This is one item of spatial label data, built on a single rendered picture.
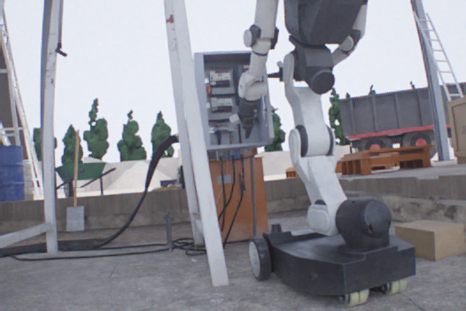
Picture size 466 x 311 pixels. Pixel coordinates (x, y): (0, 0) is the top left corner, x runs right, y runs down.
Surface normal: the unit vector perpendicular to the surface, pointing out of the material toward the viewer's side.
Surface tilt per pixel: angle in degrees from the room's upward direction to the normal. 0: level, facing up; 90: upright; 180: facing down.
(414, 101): 90
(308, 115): 83
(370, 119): 90
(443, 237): 90
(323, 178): 57
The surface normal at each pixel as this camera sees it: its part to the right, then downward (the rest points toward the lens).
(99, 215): 0.17, -0.08
